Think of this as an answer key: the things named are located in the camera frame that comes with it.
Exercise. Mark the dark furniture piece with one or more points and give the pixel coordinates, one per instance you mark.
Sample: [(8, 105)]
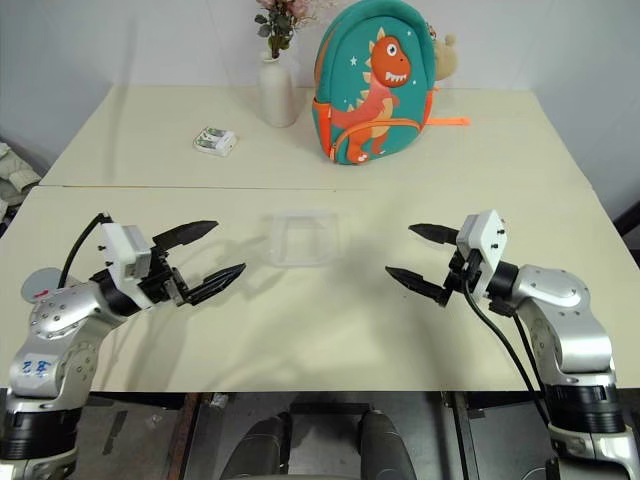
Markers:
[(630, 220)]

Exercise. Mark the pink flower bouquet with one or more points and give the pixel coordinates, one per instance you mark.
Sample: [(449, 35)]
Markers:
[(275, 30)]

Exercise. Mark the rusty brown metal bar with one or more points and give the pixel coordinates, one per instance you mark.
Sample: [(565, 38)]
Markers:
[(182, 435)]

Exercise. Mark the beige plush toy pendant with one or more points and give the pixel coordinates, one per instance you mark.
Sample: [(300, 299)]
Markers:
[(447, 60)]

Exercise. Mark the white ceramic vase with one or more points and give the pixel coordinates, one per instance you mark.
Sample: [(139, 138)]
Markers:
[(275, 95)]

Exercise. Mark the teal dinosaur backpack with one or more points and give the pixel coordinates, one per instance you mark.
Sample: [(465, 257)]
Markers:
[(350, 75)]

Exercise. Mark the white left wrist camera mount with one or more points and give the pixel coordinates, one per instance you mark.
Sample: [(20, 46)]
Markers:
[(115, 250)]

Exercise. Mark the clear plastic container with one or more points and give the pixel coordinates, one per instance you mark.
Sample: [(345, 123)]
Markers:
[(300, 240)]

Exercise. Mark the small white green box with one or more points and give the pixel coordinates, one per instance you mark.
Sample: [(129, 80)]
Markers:
[(215, 142)]

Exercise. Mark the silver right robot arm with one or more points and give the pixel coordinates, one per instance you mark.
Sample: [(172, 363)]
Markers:
[(575, 330)]

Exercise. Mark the beige crumpled clothing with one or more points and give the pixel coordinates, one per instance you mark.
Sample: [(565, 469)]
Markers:
[(15, 175)]

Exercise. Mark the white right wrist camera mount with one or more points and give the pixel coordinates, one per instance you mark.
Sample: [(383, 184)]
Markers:
[(492, 235)]

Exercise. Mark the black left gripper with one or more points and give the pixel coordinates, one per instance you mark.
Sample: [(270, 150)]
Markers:
[(162, 282)]

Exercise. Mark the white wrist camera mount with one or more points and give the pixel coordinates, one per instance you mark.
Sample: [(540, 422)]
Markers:
[(115, 250), (492, 235)]

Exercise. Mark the black metal table leg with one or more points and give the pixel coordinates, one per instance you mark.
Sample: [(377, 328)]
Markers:
[(457, 435)]

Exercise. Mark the dark rounded shape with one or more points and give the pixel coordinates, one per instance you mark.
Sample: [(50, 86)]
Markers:
[(385, 445), (260, 445)]

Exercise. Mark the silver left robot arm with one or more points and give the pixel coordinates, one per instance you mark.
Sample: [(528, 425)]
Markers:
[(55, 320)]

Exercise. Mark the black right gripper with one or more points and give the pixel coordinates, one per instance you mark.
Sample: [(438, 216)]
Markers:
[(462, 272)]

